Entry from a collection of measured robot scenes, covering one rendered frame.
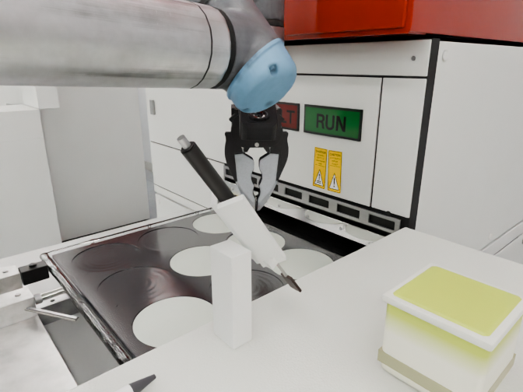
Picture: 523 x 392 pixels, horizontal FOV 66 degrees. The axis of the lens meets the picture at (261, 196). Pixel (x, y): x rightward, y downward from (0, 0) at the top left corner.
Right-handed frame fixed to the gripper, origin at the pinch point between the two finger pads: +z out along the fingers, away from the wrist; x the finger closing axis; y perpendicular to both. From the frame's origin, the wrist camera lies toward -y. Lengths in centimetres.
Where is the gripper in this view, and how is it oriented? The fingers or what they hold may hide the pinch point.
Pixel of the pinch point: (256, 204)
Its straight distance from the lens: 59.2
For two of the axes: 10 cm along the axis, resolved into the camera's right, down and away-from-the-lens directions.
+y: -0.7, -3.1, 9.5
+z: -0.1, 9.5, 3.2
